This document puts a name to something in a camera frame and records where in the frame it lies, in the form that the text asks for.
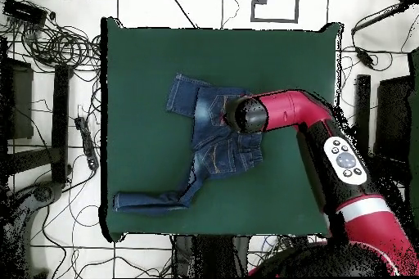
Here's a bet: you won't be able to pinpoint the blue denim jeans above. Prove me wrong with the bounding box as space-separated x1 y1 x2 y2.
112 73 264 216

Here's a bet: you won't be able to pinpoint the dark flat panel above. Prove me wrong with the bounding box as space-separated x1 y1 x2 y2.
0 57 34 141
374 75 413 162

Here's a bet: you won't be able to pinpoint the dark green table cloth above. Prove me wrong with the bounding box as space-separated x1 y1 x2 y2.
99 16 345 242

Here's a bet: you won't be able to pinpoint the black power strip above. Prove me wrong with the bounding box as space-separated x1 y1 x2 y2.
74 116 100 171

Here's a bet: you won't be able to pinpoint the black stand beam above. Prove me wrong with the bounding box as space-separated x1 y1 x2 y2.
354 74 372 157
51 64 71 184

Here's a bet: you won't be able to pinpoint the grey round stand foot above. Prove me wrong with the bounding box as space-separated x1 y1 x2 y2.
30 181 64 204

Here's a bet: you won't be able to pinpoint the black power adapter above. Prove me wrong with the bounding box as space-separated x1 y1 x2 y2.
354 46 376 69

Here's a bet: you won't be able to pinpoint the black tube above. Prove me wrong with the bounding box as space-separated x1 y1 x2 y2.
351 2 408 34

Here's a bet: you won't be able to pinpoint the black box device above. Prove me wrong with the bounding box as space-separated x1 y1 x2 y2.
2 0 48 26

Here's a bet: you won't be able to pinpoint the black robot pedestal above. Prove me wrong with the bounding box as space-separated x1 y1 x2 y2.
173 234 250 278

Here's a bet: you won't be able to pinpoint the tangled black cable bundle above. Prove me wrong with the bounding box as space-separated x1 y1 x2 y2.
19 20 102 74

